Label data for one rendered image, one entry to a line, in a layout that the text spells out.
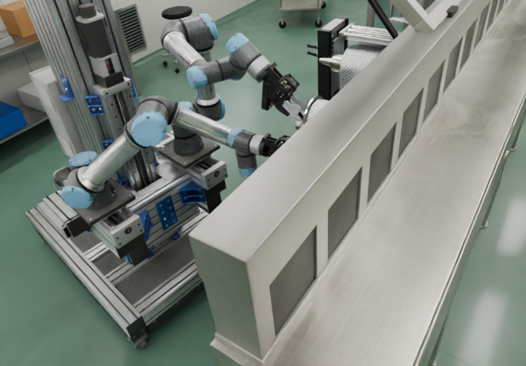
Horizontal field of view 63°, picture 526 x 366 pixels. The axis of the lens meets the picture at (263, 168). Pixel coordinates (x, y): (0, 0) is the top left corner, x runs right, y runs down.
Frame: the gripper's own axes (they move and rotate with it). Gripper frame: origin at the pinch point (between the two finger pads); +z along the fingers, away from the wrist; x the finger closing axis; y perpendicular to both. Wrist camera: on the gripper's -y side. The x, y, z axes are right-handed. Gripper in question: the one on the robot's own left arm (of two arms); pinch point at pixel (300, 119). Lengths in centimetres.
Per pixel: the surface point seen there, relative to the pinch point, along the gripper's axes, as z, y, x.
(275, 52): -85, -234, 302
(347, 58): -4.4, 15.2, 21.3
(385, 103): 8, 61, -49
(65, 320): -10, -170, -65
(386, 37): -0.2, 27.9, 26.3
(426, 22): 4, 60, -18
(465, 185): 32, 53, -37
